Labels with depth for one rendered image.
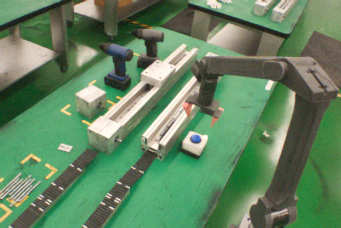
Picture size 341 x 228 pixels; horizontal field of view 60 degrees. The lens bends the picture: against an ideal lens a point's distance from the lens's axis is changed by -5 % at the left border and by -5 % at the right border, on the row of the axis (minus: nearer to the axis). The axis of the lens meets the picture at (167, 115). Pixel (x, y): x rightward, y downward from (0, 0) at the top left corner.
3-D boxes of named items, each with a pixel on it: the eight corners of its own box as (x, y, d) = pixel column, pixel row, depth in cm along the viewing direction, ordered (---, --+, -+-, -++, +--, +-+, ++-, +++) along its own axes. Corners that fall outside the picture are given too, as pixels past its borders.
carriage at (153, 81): (160, 92, 147) (161, 81, 142) (140, 85, 150) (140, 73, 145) (175, 77, 158) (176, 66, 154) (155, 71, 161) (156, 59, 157)
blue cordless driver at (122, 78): (125, 92, 153) (126, 53, 139) (92, 80, 159) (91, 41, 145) (133, 85, 159) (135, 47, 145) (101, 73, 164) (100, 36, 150)
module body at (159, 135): (162, 160, 122) (164, 145, 117) (140, 150, 125) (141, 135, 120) (225, 72, 179) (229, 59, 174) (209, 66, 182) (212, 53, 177)
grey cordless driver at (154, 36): (159, 71, 172) (164, 35, 158) (124, 66, 172) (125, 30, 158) (161, 64, 178) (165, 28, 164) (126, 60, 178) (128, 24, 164)
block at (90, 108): (94, 122, 135) (93, 105, 129) (77, 111, 139) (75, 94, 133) (110, 111, 142) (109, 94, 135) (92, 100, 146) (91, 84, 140)
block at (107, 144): (114, 158, 120) (114, 140, 114) (88, 145, 124) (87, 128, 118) (126, 144, 127) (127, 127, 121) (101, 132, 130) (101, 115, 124)
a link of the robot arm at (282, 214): (263, 244, 80) (279, 238, 82) (277, 224, 73) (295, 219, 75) (247, 215, 86) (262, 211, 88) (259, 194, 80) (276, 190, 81)
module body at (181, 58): (122, 141, 128) (122, 126, 122) (101, 132, 130) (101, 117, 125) (195, 61, 185) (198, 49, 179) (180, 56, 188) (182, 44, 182)
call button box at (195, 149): (198, 160, 125) (201, 149, 121) (176, 150, 127) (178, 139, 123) (205, 147, 130) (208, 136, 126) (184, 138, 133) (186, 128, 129)
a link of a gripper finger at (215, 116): (203, 116, 121) (207, 97, 115) (220, 124, 119) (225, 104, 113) (196, 127, 116) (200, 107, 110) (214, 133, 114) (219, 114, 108)
